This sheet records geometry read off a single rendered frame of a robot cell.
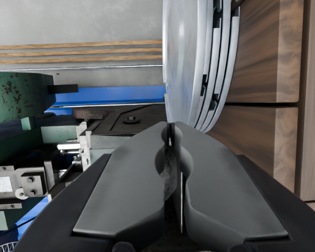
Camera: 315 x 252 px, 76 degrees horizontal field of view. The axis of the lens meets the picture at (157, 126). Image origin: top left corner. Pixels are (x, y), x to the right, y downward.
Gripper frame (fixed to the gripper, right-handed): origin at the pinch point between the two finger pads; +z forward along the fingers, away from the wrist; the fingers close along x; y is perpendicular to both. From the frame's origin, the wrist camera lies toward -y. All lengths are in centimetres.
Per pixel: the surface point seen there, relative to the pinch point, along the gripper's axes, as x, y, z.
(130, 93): -33, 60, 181
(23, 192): -60, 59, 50
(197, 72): 2.4, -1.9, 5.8
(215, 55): 4.7, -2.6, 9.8
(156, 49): -6, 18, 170
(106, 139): -18, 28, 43
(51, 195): -38, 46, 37
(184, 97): 2.2, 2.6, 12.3
